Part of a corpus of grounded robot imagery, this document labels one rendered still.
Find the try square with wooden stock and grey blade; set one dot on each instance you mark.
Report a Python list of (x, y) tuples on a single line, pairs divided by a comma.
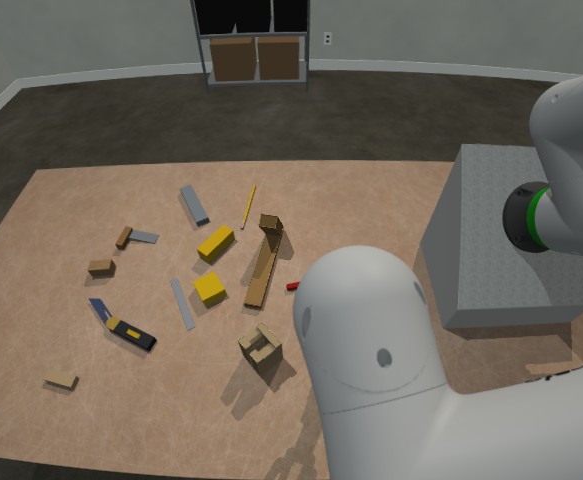
[(128, 233)]

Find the yellow rectangular block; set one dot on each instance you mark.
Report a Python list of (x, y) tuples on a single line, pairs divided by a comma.
[(215, 244)]

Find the yellow square box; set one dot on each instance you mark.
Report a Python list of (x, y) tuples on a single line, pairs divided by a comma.
[(209, 288)]

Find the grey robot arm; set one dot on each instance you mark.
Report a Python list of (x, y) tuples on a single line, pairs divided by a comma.
[(386, 409)]

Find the black sliding bevel with blue blade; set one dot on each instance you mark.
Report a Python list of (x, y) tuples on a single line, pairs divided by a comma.
[(122, 328)]

